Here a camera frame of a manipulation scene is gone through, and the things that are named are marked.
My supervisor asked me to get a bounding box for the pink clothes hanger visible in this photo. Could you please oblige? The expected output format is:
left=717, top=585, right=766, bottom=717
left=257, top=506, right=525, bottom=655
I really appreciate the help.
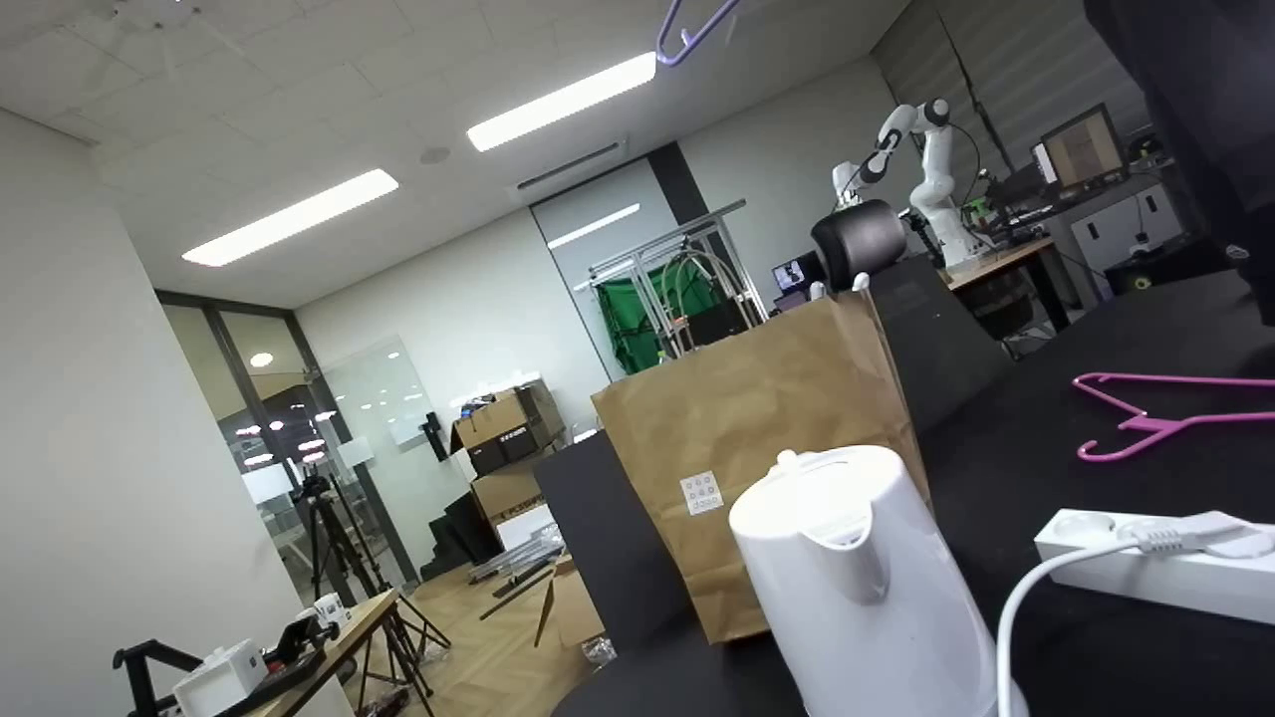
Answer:
left=1069, top=367, right=1275, bottom=467

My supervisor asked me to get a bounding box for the silver garment rack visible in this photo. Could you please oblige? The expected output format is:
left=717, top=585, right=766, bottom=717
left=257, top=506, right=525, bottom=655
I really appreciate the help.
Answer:
left=569, top=194, right=774, bottom=370

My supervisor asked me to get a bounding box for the green cloth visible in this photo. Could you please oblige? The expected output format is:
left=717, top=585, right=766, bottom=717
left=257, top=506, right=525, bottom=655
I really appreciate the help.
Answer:
left=593, top=256, right=729, bottom=379

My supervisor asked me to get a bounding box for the brown paper bag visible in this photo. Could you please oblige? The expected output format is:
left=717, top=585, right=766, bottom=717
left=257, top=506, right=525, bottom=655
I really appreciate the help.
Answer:
left=590, top=293, right=937, bottom=650

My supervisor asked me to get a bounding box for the cardboard box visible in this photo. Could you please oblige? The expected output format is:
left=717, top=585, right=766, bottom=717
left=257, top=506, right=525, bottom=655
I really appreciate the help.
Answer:
left=451, top=379, right=569, bottom=460
left=468, top=453, right=559, bottom=526

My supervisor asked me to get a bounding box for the black office chair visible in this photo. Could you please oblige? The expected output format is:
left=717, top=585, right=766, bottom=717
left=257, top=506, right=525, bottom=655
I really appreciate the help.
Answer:
left=808, top=204, right=920, bottom=295

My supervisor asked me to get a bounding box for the long ceiling light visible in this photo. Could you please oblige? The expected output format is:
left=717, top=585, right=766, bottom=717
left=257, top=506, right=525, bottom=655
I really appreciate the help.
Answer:
left=179, top=163, right=400, bottom=270
left=462, top=47, right=665, bottom=157

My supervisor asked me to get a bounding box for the white electric kettle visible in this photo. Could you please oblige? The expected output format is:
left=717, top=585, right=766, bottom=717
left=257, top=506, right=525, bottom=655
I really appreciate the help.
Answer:
left=725, top=441, right=1031, bottom=717

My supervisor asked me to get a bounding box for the black tripod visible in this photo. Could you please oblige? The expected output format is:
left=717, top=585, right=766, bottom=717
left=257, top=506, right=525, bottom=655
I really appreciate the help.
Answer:
left=292, top=471, right=455, bottom=671

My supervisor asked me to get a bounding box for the wooden desk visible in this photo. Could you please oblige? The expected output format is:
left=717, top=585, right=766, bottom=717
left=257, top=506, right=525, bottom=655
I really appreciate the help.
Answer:
left=942, top=234, right=1069, bottom=319

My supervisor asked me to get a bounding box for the wooden table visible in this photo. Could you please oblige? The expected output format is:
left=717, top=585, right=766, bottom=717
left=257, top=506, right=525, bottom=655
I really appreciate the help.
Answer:
left=249, top=589, right=439, bottom=717

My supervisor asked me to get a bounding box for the computer monitor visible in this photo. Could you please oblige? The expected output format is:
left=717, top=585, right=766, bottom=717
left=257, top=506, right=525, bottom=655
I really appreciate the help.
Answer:
left=1031, top=103, right=1130, bottom=190

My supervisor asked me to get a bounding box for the small white box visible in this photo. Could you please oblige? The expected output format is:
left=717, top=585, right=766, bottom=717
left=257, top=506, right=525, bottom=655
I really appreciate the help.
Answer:
left=171, top=638, right=272, bottom=717

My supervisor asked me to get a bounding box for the white power strip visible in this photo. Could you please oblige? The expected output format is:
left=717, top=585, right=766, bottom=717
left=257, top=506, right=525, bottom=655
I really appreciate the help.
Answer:
left=1031, top=506, right=1275, bottom=631

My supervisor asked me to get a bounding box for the black garment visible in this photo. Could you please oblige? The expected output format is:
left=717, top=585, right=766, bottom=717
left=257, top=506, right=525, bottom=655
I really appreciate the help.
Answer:
left=1080, top=0, right=1275, bottom=330

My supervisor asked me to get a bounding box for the white cable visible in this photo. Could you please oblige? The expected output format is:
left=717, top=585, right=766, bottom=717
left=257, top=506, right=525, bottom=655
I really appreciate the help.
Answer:
left=991, top=516, right=1275, bottom=717

